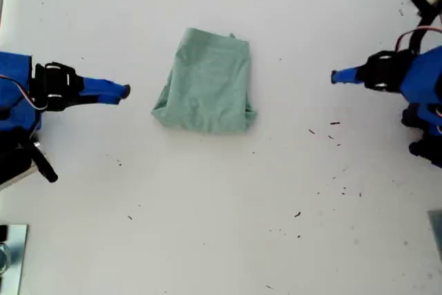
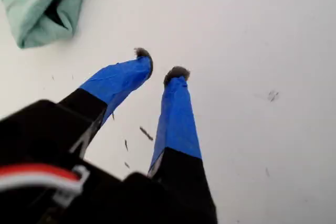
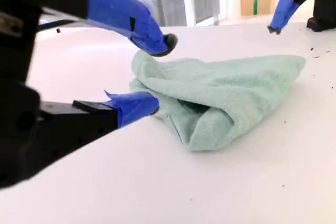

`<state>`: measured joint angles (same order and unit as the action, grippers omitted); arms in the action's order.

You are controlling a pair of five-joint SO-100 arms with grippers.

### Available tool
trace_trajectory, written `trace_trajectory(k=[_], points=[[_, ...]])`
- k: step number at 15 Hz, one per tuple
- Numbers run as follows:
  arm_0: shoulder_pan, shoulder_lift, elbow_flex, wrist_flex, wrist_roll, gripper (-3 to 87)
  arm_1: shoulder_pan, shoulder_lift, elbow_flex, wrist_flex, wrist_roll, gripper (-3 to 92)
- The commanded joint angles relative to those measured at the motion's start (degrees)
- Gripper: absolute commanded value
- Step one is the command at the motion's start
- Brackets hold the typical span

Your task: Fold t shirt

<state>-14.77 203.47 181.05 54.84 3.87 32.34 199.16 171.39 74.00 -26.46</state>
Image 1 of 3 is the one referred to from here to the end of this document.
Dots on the light green t-shirt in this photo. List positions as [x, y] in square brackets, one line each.
[207, 84]

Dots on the black clamp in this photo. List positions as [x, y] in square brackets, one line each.
[2, 233]

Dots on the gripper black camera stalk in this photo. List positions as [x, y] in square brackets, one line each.
[419, 36]
[46, 167]

